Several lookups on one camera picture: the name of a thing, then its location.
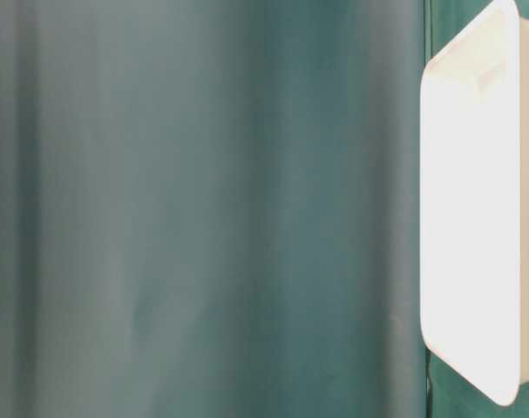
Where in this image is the green table cloth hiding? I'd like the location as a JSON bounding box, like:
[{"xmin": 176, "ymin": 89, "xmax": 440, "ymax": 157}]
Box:
[{"xmin": 0, "ymin": 1, "xmax": 529, "ymax": 417}]

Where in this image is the white plastic case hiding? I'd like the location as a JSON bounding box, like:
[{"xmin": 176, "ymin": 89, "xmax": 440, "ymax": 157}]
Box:
[{"xmin": 419, "ymin": 1, "xmax": 529, "ymax": 406}]

